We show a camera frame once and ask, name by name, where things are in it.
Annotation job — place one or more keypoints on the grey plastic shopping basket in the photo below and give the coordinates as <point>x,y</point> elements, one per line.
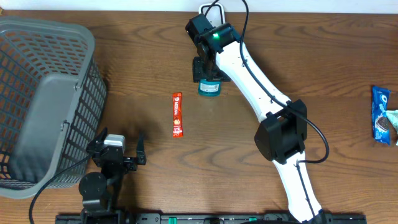
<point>52,99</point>

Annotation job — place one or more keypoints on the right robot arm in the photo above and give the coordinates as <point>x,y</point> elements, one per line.
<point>283,123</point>

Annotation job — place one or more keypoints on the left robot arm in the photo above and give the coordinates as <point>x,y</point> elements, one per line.
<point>100,190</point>

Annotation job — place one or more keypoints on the green tissue pack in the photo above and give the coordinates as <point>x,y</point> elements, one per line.
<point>392,116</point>

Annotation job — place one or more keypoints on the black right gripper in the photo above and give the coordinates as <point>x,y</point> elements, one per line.
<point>198,71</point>

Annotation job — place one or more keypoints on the blue Oreo cookie pack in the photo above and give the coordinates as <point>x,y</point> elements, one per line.
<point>380,97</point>

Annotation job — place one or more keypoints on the red Nescafe coffee stick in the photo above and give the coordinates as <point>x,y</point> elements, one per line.
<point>177,115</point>

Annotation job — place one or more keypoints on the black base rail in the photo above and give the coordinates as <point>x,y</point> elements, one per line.
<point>155,218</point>

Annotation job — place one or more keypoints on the blue mouthwash bottle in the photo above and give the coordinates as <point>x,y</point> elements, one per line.
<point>209,88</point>

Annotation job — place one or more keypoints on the white barcode scanner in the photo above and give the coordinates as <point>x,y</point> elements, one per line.
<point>216,15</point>

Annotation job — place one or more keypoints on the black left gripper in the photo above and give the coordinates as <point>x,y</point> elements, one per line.
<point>131,165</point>

